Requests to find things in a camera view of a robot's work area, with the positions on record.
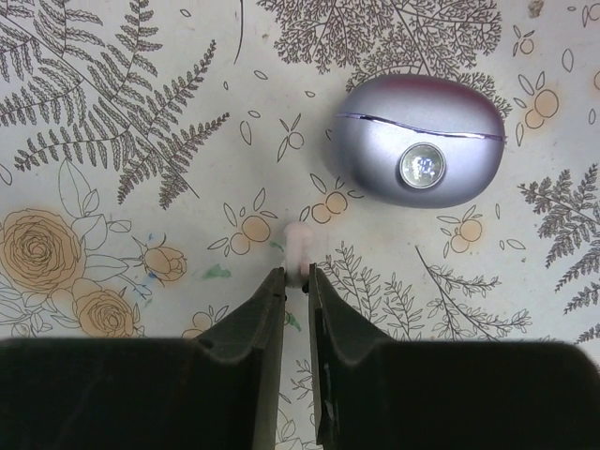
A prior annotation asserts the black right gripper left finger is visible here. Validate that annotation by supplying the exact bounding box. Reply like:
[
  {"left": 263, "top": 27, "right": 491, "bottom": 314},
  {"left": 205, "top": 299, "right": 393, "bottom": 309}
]
[{"left": 1, "top": 268, "right": 287, "bottom": 449}]

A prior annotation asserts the floral patterned table mat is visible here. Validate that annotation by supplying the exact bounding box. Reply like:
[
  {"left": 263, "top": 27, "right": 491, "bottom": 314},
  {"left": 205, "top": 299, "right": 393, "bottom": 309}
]
[{"left": 1, "top": 1, "right": 599, "bottom": 449}]

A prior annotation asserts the white earbud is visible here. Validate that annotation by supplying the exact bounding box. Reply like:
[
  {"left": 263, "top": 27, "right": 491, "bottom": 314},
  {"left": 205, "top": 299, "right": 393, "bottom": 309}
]
[{"left": 283, "top": 222, "right": 314, "bottom": 288}]

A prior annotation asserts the lavender earbud charging case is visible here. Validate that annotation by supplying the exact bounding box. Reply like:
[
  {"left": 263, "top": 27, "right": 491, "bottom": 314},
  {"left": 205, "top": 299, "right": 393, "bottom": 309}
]
[{"left": 325, "top": 74, "right": 506, "bottom": 209}]

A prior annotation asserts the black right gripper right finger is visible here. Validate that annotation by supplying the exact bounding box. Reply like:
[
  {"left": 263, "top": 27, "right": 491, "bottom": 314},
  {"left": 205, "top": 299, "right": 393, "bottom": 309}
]
[{"left": 307, "top": 267, "right": 599, "bottom": 449}]

